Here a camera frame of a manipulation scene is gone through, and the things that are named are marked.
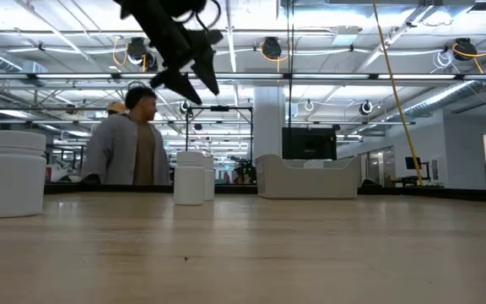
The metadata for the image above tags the black background rig frame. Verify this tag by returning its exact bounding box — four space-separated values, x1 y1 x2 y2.
185 105 255 165

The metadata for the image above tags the translucent grey plastic basket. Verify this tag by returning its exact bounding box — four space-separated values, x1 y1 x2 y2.
255 154 361 200

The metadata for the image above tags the yellow hanging cable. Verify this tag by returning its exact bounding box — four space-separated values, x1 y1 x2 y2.
371 0 424 187

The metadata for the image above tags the black ceiling cable reel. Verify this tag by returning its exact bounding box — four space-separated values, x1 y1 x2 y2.
125 36 159 73
451 35 486 60
259 36 289 62

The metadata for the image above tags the white building pillar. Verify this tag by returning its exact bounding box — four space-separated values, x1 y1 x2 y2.
253 86 286 162

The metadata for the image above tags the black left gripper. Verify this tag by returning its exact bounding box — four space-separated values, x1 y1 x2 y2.
114 0 225 106

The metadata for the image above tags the white pill bottle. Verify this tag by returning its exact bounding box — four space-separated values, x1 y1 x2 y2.
173 150 205 207
0 129 48 219
202 156 216 202

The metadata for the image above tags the dark background plant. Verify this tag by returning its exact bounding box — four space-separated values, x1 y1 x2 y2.
230 156 257 185

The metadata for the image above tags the silver ventilation duct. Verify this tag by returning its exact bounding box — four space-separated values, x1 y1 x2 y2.
384 52 486 124

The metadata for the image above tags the black monitor screen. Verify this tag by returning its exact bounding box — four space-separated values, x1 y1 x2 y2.
282 127 338 160

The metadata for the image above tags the black aluminium table frame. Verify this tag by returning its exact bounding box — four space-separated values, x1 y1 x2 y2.
0 182 486 204

